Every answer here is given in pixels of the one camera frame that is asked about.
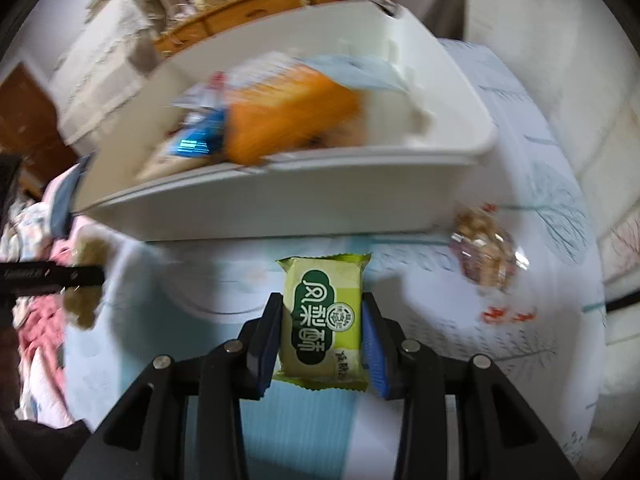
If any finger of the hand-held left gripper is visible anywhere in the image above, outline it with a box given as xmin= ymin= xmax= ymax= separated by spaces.
xmin=0 ymin=261 xmax=107 ymax=296

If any wooden desk with drawers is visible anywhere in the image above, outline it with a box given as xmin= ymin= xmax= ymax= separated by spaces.
xmin=152 ymin=0 xmax=401 ymax=56

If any white leaf print sheet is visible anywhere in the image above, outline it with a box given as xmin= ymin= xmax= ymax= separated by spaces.
xmin=465 ymin=0 xmax=640 ymax=361

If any floral cloth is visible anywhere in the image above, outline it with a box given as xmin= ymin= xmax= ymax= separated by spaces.
xmin=0 ymin=200 xmax=52 ymax=262

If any brown wooden cabinet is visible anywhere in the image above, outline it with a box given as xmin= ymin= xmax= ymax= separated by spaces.
xmin=0 ymin=62 xmax=69 ymax=196

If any clear nut snack packet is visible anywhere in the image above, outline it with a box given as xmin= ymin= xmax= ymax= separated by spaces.
xmin=447 ymin=202 xmax=528 ymax=293

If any green pastry snack packet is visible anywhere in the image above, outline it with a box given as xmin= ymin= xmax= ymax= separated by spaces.
xmin=274 ymin=252 xmax=373 ymax=392

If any orange cookie packet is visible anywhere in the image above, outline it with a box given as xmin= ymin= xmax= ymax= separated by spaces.
xmin=222 ymin=60 xmax=366 ymax=166

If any clear rice cracker packet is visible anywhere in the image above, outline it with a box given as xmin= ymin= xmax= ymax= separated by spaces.
xmin=62 ymin=225 xmax=109 ymax=332

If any dark blue cloth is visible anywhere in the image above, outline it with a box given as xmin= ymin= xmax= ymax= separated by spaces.
xmin=47 ymin=160 xmax=89 ymax=241

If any pink blanket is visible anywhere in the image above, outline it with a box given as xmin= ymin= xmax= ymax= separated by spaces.
xmin=15 ymin=240 xmax=77 ymax=426

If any blue foil snack packet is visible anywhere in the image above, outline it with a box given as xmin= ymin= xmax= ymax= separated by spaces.
xmin=167 ymin=110 xmax=226 ymax=161

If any white plastic storage box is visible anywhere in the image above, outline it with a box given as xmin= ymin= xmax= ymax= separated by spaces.
xmin=70 ymin=2 xmax=498 ymax=243

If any beige sheer curtain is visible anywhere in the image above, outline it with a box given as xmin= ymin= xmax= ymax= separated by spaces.
xmin=50 ymin=0 xmax=157 ymax=146

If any white tree print tablecloth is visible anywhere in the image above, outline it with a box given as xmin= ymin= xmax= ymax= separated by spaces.
xmin=65 ymin=40 xmax=608 ymax=480

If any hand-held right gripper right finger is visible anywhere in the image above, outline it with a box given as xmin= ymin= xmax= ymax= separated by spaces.
xmin=360 ymin=291 xmax=581 ymax=480

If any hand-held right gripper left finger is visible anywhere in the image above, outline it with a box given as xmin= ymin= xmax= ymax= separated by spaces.
xmin=62 ymin=292 xmax=286 ymax=480

